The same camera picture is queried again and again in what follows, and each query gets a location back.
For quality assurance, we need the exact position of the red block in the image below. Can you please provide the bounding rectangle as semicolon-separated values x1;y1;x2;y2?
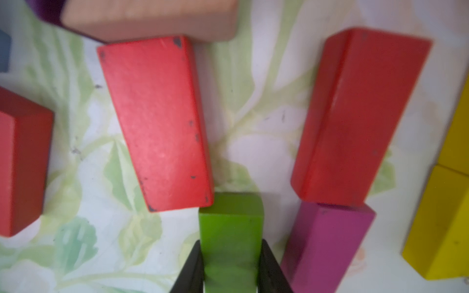
1;88;54;238
291;27;432;207
97;36;214;212

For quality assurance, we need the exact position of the blue grey triangle block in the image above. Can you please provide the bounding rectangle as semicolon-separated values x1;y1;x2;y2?
0;30;12;73

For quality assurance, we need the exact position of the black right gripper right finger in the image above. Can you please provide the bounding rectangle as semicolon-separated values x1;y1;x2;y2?
258;239;293;293

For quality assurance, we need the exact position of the purple triangle block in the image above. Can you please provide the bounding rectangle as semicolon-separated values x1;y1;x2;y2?
26;0;66;27

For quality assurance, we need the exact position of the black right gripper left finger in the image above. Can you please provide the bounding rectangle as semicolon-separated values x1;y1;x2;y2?
170;241;204;293

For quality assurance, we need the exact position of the natural wood triangle block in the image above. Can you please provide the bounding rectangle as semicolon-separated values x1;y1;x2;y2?
61;0;239;43

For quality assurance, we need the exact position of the green block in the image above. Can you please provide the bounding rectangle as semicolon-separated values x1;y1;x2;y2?
199;192;265;293

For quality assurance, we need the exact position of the yellow block long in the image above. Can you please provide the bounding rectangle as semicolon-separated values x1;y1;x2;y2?
438;79;469;175

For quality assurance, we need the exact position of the magenta block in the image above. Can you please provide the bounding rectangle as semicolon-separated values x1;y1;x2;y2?
280;201;376;293

